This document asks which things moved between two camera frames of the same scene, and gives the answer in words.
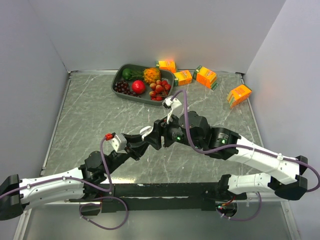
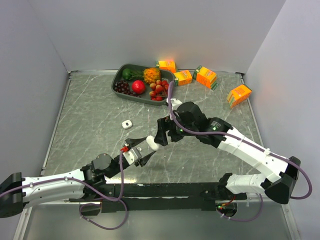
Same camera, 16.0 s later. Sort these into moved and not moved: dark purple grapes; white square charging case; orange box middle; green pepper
Moved: white square charging case
Not moved: green pepper; dark purple grapes; orange box middle
